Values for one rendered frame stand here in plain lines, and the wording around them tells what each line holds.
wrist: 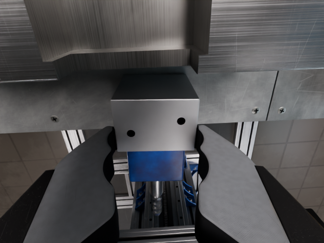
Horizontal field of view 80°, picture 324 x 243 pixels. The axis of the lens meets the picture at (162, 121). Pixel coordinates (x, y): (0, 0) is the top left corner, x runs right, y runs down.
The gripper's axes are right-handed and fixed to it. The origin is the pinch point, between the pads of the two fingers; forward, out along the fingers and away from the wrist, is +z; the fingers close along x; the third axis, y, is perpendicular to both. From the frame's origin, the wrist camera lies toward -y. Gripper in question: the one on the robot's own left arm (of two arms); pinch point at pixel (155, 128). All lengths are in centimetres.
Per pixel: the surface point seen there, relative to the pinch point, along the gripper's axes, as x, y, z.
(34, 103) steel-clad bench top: -10.1, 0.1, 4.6
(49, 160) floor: -64, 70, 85
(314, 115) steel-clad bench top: 14.5, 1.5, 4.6
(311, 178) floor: 106, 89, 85
